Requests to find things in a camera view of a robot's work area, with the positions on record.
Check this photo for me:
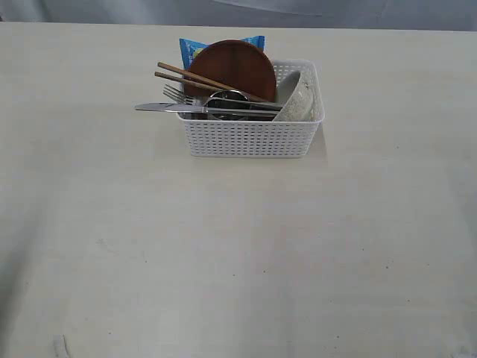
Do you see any stainless steel cup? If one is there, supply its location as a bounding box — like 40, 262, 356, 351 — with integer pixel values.
204, 90, 251, 121

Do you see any blue snack packet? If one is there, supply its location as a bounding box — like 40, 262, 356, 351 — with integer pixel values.
179, 36, 265, 69

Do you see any silver metal fork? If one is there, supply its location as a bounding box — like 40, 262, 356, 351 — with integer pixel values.
162, 84, 282, 110

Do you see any upper wooden chopstick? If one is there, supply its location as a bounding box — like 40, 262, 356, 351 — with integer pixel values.
157, 62, 276, 101

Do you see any white ceramic bowl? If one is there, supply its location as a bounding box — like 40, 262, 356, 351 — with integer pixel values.
273, 70, 315, 122

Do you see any silver table knife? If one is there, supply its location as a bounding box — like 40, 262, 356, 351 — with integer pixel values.
134, 102, 279, 117

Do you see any wooden chopstick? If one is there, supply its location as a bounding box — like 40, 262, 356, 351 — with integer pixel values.
157, 62, 276, 101
154, 72, 216, 91

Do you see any brown round wooden plate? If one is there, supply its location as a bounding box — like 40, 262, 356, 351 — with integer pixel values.
188, 40, 277, 89

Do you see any white plastic woven basket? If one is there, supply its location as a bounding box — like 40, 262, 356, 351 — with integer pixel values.
177, 60, 324, 157

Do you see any lower wooden chopstick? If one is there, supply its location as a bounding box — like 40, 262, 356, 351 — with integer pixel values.
154, 72, 216, 91

